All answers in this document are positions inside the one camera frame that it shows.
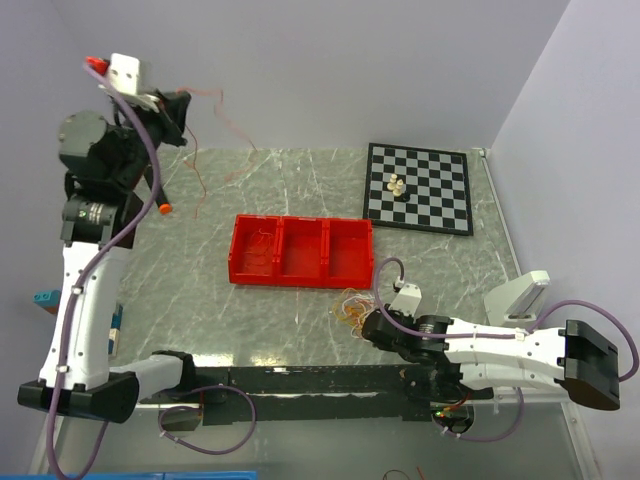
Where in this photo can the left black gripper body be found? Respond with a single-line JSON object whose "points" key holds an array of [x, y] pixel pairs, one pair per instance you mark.
{"points": [[165, 128]]}

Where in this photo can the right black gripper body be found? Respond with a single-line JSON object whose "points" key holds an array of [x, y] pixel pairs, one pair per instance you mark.
{"points": [[398, 314]]}

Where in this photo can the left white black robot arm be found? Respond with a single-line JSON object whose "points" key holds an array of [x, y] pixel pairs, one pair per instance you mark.
{"points": [[104, 162]]}

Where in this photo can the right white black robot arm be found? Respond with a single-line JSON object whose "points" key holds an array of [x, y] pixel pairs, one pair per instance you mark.
{"points": [[460, 356]]}

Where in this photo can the black microphone orange end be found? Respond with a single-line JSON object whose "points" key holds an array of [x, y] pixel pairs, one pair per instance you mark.
{"points": [[161, 200]]}

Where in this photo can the red three-compartment tray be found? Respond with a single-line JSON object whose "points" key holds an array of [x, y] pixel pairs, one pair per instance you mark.
{"points": [[308, 252]]}

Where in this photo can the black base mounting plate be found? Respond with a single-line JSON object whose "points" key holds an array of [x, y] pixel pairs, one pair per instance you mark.
{"points": [[310, 395]]}

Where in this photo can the white grey stand device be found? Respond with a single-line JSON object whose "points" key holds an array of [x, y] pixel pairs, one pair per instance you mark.
{"points": [[518, 302]]}

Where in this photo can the black grey chessboard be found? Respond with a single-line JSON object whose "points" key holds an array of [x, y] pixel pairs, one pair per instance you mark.
{"points": [[437, 182]]}

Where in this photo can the blue brown toy block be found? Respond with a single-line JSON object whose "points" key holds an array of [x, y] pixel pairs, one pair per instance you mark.
{"points": [[49, 300]]}

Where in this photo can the blue white toy blocks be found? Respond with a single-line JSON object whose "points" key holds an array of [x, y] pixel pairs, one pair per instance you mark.
{"points": [[115, 329]]}

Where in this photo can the blue plastic bin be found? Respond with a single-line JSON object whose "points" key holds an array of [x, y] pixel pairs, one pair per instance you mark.
{"points": [[201, 475]]}

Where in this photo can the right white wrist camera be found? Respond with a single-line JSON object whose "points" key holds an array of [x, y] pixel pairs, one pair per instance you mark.
{"points": [[407, 300]]}

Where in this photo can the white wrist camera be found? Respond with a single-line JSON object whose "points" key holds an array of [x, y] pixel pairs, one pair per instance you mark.
{"points": [[130, 77], [407, 300]]}

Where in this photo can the aluminium rail frame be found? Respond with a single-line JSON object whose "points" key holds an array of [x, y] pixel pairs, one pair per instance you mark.
{"points": [[530, 400]]}

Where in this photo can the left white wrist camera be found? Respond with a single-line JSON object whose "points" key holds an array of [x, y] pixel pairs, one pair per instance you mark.
{"points": [[130, 77]]}

